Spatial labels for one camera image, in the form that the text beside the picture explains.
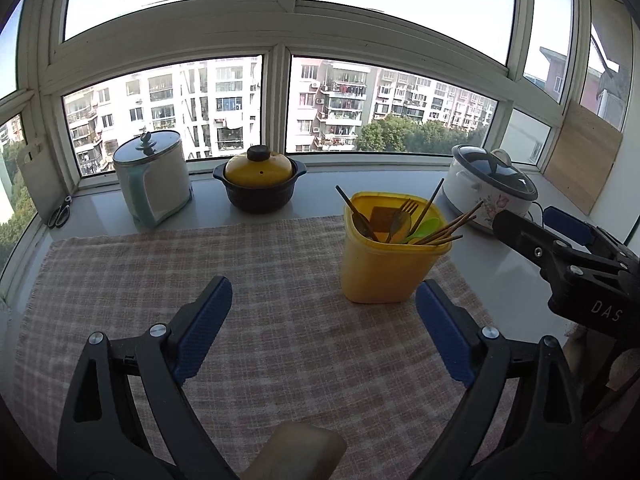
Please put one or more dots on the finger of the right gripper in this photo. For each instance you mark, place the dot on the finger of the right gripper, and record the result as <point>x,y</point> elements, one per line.
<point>568,225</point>

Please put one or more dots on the teal white electric pot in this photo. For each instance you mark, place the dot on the teal white electric pot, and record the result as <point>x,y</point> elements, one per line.
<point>153,176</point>

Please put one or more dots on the yellow plastic utensil container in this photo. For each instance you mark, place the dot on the yellow plastic utensil container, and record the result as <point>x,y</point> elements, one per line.
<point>379,272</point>

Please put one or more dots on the wooden chopstick red tip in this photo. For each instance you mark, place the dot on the wooden chopstick red tip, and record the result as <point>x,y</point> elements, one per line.
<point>349,203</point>
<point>469,213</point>
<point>448,230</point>
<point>444,240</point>

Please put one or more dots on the metal fork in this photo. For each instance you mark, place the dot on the metal fork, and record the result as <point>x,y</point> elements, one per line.
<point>400,217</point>

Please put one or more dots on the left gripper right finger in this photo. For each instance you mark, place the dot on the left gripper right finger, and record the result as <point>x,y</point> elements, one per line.
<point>541,436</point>

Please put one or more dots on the black scissors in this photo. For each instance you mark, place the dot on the black scissors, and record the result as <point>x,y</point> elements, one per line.
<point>61,214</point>

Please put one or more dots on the white floral rice cooker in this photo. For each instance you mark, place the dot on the white floral rice cooker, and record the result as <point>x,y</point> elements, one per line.
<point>476,176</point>

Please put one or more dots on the wooden cutting board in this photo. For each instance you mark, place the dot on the wooden cutting board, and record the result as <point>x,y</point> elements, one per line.
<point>583,156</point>

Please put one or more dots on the green plastic spoon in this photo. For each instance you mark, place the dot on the green plastic spoon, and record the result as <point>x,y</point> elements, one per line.
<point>425,229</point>

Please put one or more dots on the black casserole yellow lid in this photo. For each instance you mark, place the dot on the black casserole yellow lid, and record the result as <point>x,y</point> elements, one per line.
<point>259,181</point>

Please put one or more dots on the pink plaid cloth mat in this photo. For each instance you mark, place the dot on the pink plaid cloth mat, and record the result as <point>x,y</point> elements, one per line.
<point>291,348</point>

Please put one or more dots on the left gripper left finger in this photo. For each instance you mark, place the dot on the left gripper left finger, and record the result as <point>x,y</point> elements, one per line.
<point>101,434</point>

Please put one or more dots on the white cutting board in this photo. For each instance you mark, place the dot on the white cutting board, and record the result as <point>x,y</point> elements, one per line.
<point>42,179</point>

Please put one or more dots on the left gloved hand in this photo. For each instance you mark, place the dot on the left gloved hand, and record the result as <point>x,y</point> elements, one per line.
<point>297,450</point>

